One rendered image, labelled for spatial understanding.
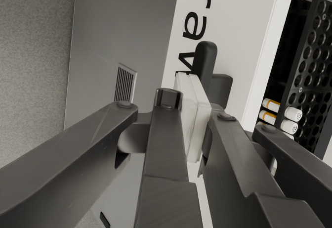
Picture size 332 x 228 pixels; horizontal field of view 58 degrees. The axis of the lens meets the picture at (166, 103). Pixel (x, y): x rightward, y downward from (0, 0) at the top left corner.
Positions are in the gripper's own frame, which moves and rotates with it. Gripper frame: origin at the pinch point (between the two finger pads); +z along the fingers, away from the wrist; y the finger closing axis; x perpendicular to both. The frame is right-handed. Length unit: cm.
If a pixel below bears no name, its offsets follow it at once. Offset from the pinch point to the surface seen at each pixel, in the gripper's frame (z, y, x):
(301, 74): 13.2, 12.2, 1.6
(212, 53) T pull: 4.2, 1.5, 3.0
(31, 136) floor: 84, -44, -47
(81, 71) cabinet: 73, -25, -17
